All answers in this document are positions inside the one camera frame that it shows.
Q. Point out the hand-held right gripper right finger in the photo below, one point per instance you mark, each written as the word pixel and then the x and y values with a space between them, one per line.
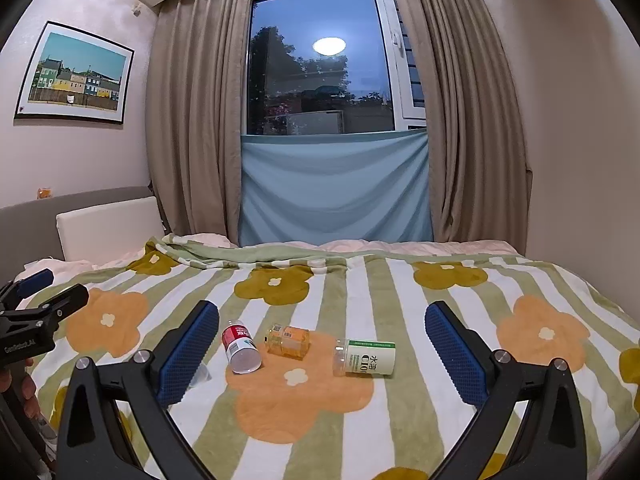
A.
pixel 457 355

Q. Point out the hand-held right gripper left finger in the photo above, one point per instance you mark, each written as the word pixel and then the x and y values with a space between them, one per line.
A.
pixel 186 355

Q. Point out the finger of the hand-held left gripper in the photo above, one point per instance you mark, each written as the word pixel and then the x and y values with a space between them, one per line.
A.
pixel 35 280
pixel 65 302

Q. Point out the red label plastic bottle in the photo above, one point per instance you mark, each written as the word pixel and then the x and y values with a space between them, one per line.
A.
pixel 239 341

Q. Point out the green white label bottle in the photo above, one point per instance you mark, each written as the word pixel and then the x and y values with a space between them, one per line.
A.
pixel 367 357

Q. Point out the small clear plastic cup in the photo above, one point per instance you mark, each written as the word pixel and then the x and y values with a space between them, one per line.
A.
pixel 201 376

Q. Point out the person's left hand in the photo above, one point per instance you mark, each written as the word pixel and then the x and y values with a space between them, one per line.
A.
pixel 29 395

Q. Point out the grey bed headboard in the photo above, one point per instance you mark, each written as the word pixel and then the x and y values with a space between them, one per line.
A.
pixel 30 225

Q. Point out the white pillow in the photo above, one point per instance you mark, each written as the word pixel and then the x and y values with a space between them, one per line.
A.
pixel 107 230

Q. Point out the small orange object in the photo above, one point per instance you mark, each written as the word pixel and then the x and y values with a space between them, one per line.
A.
pixel 45 192

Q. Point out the flower striped blanket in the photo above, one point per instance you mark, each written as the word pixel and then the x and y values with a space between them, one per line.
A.
pixel 310 410

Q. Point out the light blue cloth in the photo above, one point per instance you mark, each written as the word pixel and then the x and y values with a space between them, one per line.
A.
pixel 335 190

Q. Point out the framed houses picture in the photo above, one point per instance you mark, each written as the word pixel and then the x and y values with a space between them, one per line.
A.
pixel 75 72

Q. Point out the beige curtain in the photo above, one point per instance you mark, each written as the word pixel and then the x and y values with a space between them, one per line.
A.
pixel 470 110
pixel 195 110

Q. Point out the window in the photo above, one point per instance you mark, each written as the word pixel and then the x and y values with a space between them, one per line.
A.
pixel 320 85

